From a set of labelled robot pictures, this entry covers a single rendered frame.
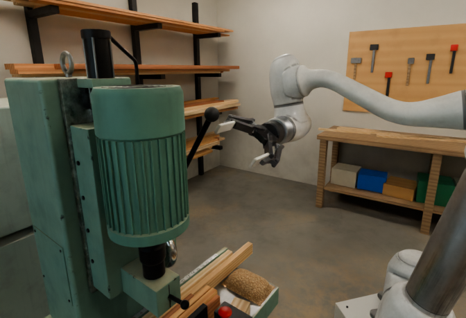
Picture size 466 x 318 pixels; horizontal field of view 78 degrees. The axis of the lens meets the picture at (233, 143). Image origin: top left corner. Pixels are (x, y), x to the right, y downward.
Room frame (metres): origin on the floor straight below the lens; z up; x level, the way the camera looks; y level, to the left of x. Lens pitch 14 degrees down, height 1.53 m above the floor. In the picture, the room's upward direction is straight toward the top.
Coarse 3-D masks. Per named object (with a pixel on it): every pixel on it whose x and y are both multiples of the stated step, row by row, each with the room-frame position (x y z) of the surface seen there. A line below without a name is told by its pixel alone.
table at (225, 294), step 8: (224, 280) 0.77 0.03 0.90; (216, 288) 0.73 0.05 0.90; (224, 288) 0.73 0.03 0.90; (224, 296) 0.70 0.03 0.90; (232, 296) 0.70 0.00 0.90; (240, 296) 0.70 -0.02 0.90; (272, 296) 0.71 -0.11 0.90; (256, 304) 0.67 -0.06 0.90; (264, 304) 0.67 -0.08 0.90; (272, 304) 0.71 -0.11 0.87; (256, 312) 0.64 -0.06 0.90; (264, 312) 0.67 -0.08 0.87
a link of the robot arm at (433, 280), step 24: (456, 192) 0.58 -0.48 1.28; (456, 216) 0.56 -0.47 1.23; (432, 240) 0.60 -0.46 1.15; (456, 240) 0.55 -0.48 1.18; (432, 264) 0.58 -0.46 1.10; (456, 264) 0.54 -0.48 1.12; (408, 288) 0.62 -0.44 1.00; (432, 288) 0.57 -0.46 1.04; (456, 288) 0.55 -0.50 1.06; (384, 312) 0.63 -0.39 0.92; (408, 312) 0.58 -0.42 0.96; (432, 312) 0.56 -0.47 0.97
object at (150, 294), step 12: (132, 264) 0.62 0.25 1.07; (132, 276) 0.58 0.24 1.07; (168, 276) 0.58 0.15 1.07; (132, 288) 0.58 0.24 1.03; (144, 288) 0.55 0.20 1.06; (156, 288) 0.54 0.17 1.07; (168, 288) 0.55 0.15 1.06; (144, 300) 0.56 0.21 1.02; (156, 300) 0.53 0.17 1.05; (168, 300) 0.55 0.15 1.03; (156, 312) 0.53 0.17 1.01
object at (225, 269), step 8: (240, 248) 0.88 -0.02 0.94; (248, 248) 0.88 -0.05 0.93; (232, 256) 0.83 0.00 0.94; (240, 256) 0.85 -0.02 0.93; (248, 256) 0.88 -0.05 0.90; (224, 264) 0.79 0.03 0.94; (232, 264) 0.81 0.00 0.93; (216, 272) 0.75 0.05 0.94; (224, 272) 0.78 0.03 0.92; (208, 280) 0.72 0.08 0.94; (216, 280) 0.75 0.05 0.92; (192, 288) 0.69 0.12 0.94; (200, 288) 0.69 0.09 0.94; (184, 296) 0.66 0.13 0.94
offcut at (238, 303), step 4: (232, 300) 0.64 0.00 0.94; (236, 300) 0.64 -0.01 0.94; (240, 300) 0.64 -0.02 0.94; (244, 300) 0.64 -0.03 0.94; (232, 304) 0.63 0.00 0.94; (236, 304) 0.63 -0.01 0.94; (240, 304) 0.63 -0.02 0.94; (244, 304) 0.63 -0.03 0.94; (248, 304) 0.63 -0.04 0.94; (240, 308) 0.62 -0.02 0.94; (244, 308) 0.62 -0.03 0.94; (248, 308) 0.63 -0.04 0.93; (248, 312) 0.63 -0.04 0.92
